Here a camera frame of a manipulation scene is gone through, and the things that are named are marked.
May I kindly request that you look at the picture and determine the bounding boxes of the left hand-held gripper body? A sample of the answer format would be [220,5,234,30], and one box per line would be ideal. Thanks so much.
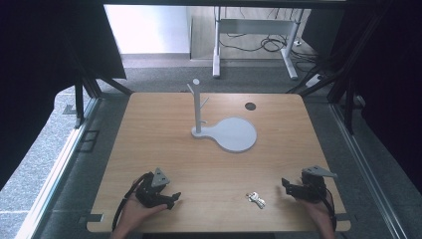
[133,167,174,209]

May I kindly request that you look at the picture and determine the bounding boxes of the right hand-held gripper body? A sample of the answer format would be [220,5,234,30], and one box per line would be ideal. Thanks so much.
[291,164,338,203]

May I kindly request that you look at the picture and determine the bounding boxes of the silver bunch of keys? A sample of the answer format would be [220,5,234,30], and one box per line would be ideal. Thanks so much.
[245,191,267,210]

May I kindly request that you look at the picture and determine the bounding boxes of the white key stand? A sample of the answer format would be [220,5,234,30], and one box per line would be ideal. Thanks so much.
[186,78,259,154]

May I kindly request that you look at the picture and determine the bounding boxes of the person's left hand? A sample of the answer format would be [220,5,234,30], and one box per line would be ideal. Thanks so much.
[116,177,169,235]

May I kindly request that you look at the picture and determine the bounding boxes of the person's right hand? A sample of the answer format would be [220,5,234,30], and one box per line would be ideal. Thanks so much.
[297,194,335,233]

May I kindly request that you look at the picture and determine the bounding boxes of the black metal stand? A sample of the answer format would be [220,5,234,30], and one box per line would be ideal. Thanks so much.
[286,13,392,135]
[63,33,134,129]

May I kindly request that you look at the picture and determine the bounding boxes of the white power strip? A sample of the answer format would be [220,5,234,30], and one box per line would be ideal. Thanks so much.
[304,74,324,89]

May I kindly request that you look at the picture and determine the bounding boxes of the black curtain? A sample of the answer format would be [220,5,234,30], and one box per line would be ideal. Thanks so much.
[0,0,127,192]
[300,6,422,193]

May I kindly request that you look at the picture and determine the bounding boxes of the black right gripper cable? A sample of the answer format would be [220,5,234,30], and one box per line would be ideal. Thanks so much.
[320,185,338,232]

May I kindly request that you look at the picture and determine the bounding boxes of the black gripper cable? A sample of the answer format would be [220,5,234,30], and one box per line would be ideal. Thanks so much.
[111,171,154,232]
[320,185,338,232]

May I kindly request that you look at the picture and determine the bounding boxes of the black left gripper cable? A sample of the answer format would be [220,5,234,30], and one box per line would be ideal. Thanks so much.
[111,171,154,232]

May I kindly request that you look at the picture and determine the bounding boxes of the aluminium floor rail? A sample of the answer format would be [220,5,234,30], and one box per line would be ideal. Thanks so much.
[13,98,103,239]
[329,103,407,239]

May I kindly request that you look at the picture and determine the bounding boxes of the black floor cables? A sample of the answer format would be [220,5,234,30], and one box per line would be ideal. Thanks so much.
[218,6,327,73]

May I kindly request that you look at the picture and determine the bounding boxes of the white metal desk frame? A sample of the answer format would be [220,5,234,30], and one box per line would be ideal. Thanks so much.
[212,5,306,81]

